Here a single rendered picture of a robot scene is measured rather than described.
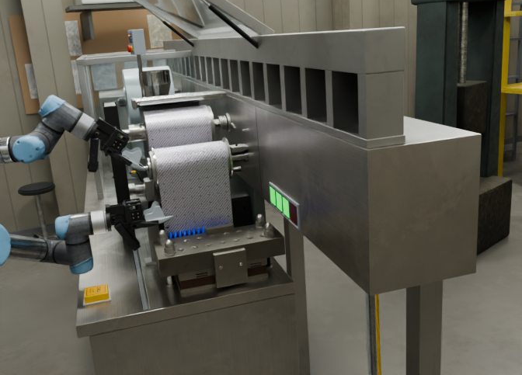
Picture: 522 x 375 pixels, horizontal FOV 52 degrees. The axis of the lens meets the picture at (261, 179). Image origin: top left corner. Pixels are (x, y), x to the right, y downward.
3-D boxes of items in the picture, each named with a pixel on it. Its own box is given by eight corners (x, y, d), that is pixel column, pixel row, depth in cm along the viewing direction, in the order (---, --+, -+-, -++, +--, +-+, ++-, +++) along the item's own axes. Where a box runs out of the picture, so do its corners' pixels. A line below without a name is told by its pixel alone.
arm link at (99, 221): (94, 237, 168) (94, 230, 176) (109, 235, 169) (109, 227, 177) (90, 215, 166) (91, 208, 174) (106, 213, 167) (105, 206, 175)
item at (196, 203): (165, 237, 179) (158, 184, 174) (233, 225, 185) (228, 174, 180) (165, 237, 179) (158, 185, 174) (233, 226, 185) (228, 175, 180)
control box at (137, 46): (127, 55, 222) (123, 30, 219) (142, 53, 225) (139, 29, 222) (130, 55, 216) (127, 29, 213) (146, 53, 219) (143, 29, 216)
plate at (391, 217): (167, 112, 394) (162, 71, 386) (203, 109, 401) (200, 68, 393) (360, 298, 106) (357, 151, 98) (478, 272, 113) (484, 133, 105)
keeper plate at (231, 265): (215, 285, 167) (212, 252, 164) (246, 279, 169) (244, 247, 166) (217, 289, 164) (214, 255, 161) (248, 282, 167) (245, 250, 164)
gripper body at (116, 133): (132, 139, 168) (98, 118, 164) (116, 161, 169) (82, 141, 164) (130, 135, 176) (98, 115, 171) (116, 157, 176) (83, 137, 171)
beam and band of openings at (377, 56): (166, 71, 385) (162, 39, 379) (177, 70, 387) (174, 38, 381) (367, 148, 99) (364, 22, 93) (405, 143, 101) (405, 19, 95)
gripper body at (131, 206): (143, 203, 170) (104, 210, 167) (146, 228, 172) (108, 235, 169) (141, 197, 177) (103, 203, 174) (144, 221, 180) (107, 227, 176)
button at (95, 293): (85, 294, 169) (85, 287, 168) (108, 289, 171) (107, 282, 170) (85, 304, 163) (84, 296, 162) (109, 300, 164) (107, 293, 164)
